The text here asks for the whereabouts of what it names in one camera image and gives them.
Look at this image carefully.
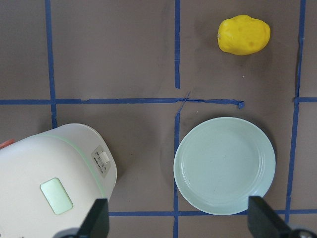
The white rice cooker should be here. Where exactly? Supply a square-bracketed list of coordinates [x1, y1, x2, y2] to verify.
[0, 123, 117, 238]

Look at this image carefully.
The pale green plate right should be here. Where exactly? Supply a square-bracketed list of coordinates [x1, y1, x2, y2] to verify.
[173, 117, 276, 215]

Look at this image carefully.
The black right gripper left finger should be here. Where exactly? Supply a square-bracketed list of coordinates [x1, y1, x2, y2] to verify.
[77, 198, 109, 238]

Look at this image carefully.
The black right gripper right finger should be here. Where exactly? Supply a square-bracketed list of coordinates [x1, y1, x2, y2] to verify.
[248, 196, 291, 238]

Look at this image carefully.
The yellow toy potato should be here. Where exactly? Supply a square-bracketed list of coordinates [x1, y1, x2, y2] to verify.
[217, 15, 270, 56]

